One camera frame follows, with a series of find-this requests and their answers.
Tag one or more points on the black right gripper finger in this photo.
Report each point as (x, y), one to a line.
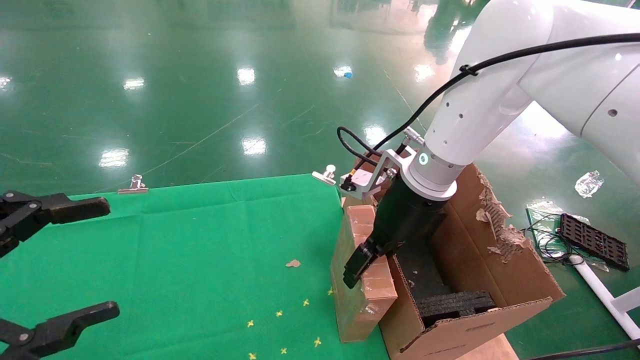
(357, 265)

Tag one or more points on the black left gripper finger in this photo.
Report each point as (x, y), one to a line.
(55, 332)
(65, 209)

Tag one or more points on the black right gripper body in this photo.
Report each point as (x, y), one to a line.
(405, 215)

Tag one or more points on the narrow taped cardboard box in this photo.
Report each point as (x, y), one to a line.
(362, 310)

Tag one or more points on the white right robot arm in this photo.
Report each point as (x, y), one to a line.
(480, 100)

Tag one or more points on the black carton padding sheet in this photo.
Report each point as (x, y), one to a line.
(420, 270)

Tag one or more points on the small cardboard scrap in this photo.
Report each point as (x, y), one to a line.
(293, 263)

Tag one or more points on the large open cardboard carton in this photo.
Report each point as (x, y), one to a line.
(475, 330)

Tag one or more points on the silver binder clip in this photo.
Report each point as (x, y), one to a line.
(135, 186)
(326, 175)

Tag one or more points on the black foam block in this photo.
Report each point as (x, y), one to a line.
(455, 305)

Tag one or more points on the green table cloth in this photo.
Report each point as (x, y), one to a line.
(175, 260)

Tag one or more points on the flat clear plastic sleeve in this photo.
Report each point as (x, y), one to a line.
(542, 210)

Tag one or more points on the crumpled clear plastic bag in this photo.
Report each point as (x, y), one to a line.
(589, 184)

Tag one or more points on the black grid tray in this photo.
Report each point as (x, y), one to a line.
(595, 242)

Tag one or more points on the silver camera mounting bracket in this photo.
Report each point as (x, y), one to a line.
(387, 162)

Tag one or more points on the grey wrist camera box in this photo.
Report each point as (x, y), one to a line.
(360, 179)

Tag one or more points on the white tube frame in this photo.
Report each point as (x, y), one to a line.
(600, 290)

